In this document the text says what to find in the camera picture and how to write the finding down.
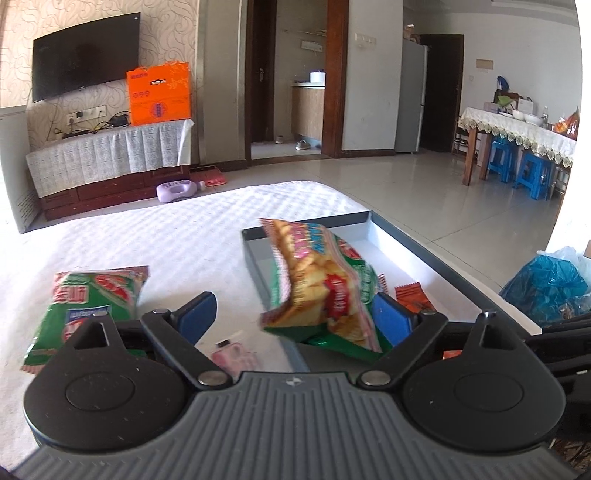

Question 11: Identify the orange snack packet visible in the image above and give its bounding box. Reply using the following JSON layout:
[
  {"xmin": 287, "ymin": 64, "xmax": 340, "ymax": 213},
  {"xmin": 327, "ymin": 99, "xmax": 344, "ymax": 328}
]
[{"xmin": 394, "ymin": 282, "xmax": 436, "ymax": 313}]

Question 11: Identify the large shrimp chips bag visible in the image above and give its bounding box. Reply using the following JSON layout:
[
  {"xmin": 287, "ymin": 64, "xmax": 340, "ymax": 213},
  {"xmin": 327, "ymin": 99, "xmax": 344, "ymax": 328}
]
[{"xmin": 259, "ymin": 218, "xmax": 393, "ymax": 363}]

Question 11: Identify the small green shrimp chips bag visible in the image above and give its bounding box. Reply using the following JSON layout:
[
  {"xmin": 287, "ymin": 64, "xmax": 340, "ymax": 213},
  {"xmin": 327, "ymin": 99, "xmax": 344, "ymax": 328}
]
[{"xmin": 21, "ymin": 266, "xmax": 149, "ymax": 374}]

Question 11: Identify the pink small candy packet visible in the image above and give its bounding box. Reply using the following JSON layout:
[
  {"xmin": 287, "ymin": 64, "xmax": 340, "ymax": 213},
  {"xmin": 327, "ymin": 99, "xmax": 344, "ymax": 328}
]
[{"xmin": 211, "ymin": 339, "xmax": 259, "ymax": 380}]

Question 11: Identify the purple detergent bottle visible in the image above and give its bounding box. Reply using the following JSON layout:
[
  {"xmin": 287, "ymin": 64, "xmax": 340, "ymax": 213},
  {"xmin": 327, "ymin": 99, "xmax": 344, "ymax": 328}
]
[{"xmin": 156, "ymin": 180, "xmax": 206, "ymax": 204}]

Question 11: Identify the blue plastic bag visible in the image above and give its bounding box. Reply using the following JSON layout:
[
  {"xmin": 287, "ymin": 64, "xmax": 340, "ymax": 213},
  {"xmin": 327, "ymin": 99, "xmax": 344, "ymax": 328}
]
[{"xmin": 499, "ymin": 247, "xmax": 590, "ymax": 327}]

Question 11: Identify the dark red TV cabinet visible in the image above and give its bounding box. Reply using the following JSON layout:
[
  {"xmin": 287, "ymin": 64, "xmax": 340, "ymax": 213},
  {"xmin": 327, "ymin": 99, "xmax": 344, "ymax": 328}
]
[{"xmin": 40, "ymin": 166, "xmax": 205, "ymax": 220}]

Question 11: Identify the white lace cabinet cloth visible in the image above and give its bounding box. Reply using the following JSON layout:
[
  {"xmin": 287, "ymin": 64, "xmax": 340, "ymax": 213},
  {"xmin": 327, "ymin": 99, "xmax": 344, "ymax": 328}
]
[{"xmin": 26, "ymin": 119, "xmax": 194, "ymax": 198}]

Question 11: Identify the blue plastic stool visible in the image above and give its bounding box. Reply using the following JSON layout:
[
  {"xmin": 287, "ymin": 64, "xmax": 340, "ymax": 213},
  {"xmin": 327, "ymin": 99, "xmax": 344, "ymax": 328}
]
[
  {"xmin": 513, "ymin": 152, "xmax": 556, "ymax": 200},
  {"xmin": 487, "ymin": 136, "xmax": 518, "ymax": 183}
]

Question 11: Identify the dining table with lace cloth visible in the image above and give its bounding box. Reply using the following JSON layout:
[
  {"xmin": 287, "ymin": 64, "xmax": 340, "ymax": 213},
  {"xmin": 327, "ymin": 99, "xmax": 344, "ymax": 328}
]
[{"xmin": 457, "ymin": 107, "xmax": 576, "ymax": 186}]

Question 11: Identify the orange gift box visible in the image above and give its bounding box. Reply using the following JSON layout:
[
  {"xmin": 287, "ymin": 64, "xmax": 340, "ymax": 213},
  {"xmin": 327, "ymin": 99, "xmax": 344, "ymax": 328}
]
[{"xmin": 126, "ymin": 61, "xmax": 191, "ymax": 126}]

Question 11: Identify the white chest freezer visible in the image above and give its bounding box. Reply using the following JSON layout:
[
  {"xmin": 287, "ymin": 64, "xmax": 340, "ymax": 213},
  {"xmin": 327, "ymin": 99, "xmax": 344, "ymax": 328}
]
[{"xmin": 0, "ymin": 106, "xmax": 40, "ymax": 234}]

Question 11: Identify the grey refrigerator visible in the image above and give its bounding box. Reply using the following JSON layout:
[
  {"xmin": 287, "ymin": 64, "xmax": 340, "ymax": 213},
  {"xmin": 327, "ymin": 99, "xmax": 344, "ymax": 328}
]
[{"xmin": 394, "ymin": 40, "xmax": 428, "ymax": 153}]

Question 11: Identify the black wall television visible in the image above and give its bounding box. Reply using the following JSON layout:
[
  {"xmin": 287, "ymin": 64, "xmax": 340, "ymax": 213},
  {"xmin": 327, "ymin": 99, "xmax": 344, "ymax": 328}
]
[{"xmin": 32, "ymin": 13, "xmax": 141, "ymax": 102}]

